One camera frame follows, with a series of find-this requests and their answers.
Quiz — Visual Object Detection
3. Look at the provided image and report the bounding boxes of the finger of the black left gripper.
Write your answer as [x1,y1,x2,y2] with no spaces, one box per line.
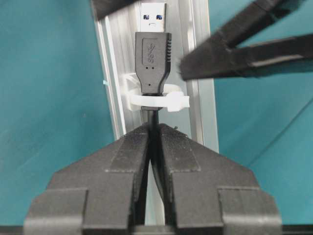
[186,0,304,58]
[179,34,313,81]

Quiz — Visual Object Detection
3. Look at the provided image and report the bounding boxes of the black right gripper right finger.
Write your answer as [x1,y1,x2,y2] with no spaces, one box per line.
[159,124,281,235]

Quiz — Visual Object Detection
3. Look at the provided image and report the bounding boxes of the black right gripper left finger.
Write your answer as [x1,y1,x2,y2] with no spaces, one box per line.
[24,125,149,235]

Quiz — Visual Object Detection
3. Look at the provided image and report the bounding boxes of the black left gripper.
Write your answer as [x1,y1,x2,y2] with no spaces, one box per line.
[94,0,138,21]

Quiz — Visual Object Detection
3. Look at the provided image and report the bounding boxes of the silver aluminium rail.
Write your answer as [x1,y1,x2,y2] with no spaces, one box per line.
[90,0,220,226]

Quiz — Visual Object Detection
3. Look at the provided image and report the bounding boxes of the white middle cable ring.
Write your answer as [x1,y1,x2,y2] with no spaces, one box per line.
[121,72,190,112]

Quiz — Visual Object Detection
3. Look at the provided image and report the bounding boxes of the black USB cable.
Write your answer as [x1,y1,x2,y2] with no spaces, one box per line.
[135,2,173,226]

